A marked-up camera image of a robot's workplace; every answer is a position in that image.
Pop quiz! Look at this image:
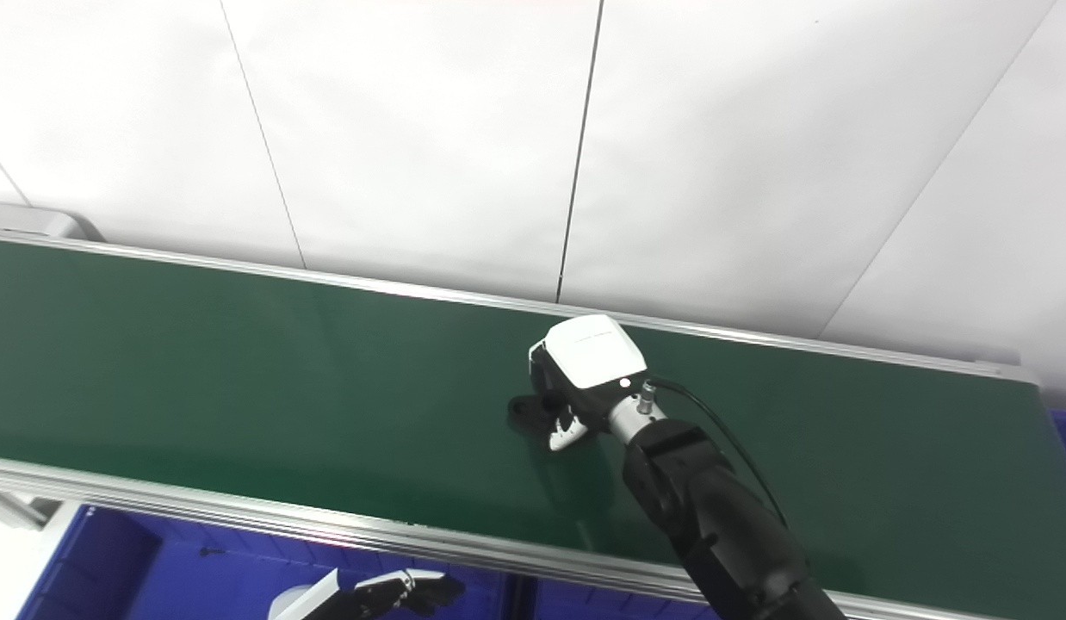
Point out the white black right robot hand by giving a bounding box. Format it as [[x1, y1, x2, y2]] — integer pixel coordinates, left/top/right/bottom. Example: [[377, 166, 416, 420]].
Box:
[[528, 313, 650, 454]]

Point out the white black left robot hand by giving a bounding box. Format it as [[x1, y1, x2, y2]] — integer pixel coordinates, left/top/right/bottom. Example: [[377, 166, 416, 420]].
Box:
[[268, 568, 467, 620]]

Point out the black flange part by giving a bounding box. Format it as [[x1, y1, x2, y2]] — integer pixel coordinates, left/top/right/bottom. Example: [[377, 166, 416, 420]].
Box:
[[507, 392, 561, 437]]

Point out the green conveyor belt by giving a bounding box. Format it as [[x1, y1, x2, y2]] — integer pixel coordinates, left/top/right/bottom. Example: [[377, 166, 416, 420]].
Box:
[[0, 237, 1066, 620], [0, 226, 1066, 620]]

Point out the blue bin with white parts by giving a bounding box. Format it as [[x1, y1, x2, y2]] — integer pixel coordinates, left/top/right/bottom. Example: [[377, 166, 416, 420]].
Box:
[[16, 504, 512, 620]]

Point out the blue bin with black parts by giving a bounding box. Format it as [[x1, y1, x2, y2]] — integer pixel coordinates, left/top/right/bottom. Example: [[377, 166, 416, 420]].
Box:
[[533, 577, 715, 620]]

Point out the aluminium conveyor support leg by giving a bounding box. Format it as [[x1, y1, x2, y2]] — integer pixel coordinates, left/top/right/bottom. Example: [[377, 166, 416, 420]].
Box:
[[0, 489, 60, 530]]

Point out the grey conveyor end cover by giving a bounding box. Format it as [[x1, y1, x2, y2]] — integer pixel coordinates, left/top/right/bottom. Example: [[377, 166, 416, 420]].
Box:
[[0, 202, 103, 244]]

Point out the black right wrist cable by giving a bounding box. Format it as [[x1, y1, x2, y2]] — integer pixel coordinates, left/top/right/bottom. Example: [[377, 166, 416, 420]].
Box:
[[649, 376, 790, 529]]

